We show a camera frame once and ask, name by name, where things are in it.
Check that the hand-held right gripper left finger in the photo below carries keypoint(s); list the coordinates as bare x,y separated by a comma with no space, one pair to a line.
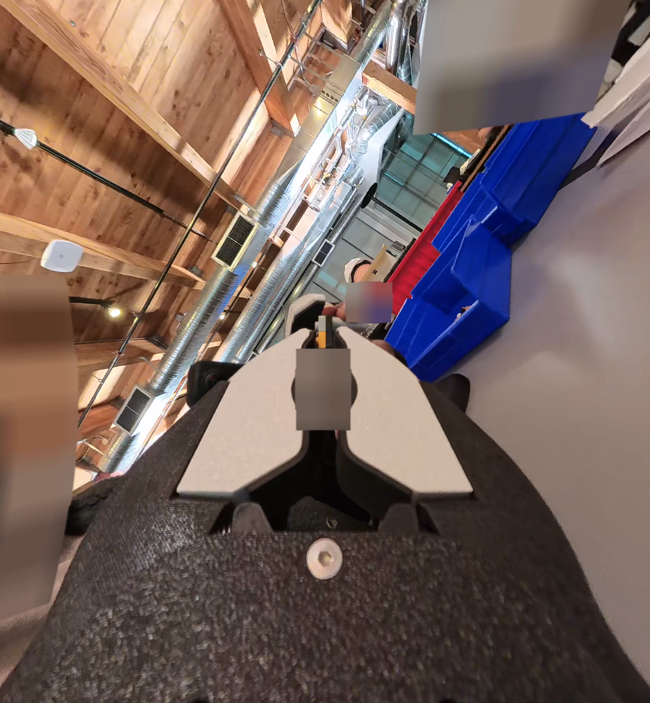
248,434

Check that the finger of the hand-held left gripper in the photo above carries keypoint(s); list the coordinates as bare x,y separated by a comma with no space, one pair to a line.
303,305

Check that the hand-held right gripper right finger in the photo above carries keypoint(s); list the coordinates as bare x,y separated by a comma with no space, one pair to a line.
402,434

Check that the long grey lego plate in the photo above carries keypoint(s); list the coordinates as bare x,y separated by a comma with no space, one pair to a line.
321,325

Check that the small orange lego tile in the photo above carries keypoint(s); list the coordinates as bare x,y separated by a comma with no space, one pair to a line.
320,342

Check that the red storage bin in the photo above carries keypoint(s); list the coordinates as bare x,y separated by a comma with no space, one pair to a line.
421,258

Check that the thin dark ceiling pipe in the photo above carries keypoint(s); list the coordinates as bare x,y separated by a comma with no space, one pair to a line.
204,203

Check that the white ceiling access point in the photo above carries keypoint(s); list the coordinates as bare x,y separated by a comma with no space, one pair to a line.
61,255

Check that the empty blue storage bin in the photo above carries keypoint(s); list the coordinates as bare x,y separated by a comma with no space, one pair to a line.
528,176

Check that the white ceiling spotlight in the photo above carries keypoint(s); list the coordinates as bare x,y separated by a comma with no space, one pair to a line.
27,138

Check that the torn white paper bag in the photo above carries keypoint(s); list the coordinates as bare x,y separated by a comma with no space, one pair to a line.
638,82

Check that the silver ventilation duct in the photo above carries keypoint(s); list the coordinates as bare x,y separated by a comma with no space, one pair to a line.
303,263
215,296

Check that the duct vent grille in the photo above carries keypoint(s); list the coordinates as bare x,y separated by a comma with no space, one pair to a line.
133,409
234,241

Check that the black ceiling rail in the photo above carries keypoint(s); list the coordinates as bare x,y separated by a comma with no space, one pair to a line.
100,176

